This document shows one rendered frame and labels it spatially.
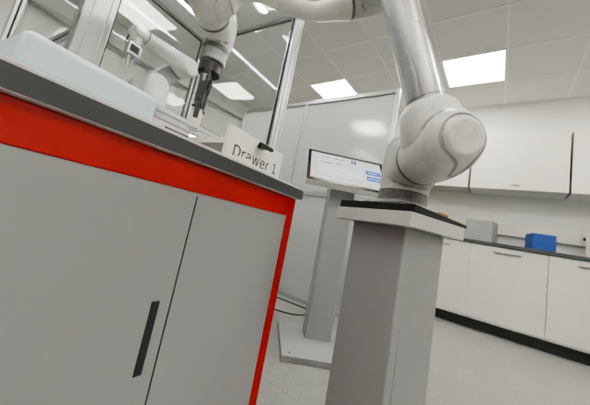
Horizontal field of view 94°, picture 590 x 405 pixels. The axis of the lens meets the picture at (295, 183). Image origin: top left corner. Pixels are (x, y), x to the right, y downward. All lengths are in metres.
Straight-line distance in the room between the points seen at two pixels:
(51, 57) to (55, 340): 0.30
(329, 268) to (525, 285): 2.25
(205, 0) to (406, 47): 0.57
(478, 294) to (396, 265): 2.78
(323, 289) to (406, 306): 0.98
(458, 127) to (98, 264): 0.71
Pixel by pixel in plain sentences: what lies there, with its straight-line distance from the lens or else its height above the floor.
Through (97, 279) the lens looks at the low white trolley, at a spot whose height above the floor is 0.56.
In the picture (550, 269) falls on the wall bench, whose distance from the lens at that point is 3.59.
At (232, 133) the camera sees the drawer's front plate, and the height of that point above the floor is 0.90.
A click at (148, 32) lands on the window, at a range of 1.19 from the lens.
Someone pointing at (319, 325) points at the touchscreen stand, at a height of 0.12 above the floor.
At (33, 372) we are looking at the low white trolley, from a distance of 0.44.
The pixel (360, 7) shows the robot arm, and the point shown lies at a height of 1.44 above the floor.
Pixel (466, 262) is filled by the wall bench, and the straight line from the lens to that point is 3.58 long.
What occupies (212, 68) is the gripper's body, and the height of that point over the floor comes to 1.12.
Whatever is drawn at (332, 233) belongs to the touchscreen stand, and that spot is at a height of 0.67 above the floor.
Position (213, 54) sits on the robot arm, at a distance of 1.04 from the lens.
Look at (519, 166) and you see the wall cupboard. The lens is 4.09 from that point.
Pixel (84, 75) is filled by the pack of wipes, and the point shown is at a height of 0.78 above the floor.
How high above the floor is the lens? 0.66
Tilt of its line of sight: 9 degrees up
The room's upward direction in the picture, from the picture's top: 11 degrees clockwise
